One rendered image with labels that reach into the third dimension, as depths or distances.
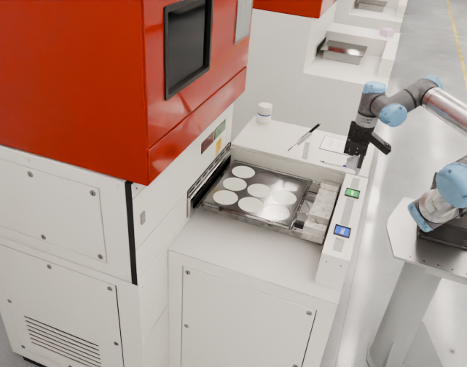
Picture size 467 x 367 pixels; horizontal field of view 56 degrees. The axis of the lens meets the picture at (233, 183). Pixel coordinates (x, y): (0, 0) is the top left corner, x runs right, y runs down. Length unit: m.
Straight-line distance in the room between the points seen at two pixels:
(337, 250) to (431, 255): 0.47
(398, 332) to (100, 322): 1.33
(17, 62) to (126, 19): 0.37
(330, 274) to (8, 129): 1.10
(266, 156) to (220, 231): 0.45
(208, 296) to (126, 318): 0.30
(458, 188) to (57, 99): 1.06
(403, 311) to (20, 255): 1.60
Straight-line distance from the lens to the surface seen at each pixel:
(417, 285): 2.06
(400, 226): 1.95
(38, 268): 1.77
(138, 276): 1.48
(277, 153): 1.98
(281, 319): 1.65
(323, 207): 1.83
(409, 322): 2.22
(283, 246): 1.68
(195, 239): 1.67
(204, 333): 1.87
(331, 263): 1.50
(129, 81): 1.11
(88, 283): 1.65
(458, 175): 1.24
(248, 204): 1.73
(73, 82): 1.22
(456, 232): 1.92
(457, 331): 2.84
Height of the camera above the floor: 1.91
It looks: 33 degrees down
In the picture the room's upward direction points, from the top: 5 degrees clockwise
